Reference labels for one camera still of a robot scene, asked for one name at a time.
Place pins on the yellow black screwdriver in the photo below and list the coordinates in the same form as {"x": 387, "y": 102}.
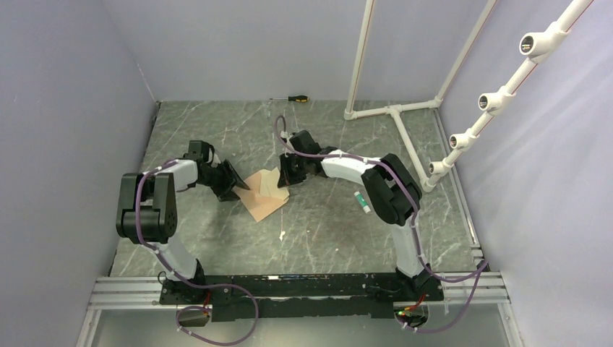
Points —
{"x": 294, "y": 98}

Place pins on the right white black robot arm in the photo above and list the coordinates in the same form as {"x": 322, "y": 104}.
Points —
{"x": 393, "y": 193}

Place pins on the green white glue stick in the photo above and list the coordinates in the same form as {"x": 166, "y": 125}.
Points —
{"x": 362, "y": 201}

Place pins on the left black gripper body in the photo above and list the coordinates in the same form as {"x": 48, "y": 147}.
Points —
{"x": 220, "y": 180}

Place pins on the aluminium frame rail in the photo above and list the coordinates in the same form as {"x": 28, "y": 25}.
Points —
{"x": 125, "y": 311}

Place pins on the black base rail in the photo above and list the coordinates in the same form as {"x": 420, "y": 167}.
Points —
{"x": 234, "y": 297}

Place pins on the brown paper letter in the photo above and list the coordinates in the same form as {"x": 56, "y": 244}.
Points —
{"x": 269, "y": 185}

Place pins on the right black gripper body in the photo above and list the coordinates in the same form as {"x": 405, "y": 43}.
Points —
{"x": 294, "y": 170}

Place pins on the brown paper envelope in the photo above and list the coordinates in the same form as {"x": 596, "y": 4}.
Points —
{"x": 258, "y": 206}

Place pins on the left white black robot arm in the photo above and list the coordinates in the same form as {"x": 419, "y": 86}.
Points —
{"x": 147, "y": 209}

